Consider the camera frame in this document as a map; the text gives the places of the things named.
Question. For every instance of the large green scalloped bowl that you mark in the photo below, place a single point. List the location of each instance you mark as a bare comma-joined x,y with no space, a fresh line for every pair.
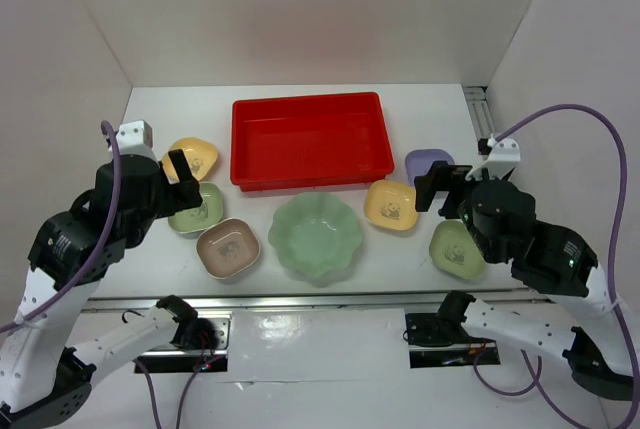
317,237

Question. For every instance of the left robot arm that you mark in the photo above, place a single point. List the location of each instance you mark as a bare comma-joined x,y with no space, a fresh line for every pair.
45,381

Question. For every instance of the purple plate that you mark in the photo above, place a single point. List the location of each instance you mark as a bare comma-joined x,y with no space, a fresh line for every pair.
419,161

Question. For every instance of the green panda plate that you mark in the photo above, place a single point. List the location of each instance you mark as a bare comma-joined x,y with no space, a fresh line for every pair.
452,250
192,222

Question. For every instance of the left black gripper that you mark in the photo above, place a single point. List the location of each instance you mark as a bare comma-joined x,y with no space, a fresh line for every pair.
187,193

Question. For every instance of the pink panda plate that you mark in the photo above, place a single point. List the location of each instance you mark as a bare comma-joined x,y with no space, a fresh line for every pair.
228,248

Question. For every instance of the aluminium rail front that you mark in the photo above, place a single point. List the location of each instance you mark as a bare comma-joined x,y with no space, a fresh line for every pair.
274,303

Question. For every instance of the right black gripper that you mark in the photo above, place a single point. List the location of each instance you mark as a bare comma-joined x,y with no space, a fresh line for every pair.
438,177

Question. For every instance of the yellow panda plate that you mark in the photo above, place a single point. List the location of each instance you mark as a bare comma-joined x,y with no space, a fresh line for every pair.
201,155
390,205

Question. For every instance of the red plastic bin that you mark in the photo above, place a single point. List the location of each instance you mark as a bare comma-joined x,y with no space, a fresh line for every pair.
309,141

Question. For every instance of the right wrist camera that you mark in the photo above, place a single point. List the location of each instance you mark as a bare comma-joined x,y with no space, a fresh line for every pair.
500,158

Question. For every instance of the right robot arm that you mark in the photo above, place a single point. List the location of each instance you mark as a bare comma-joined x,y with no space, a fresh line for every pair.
553,260

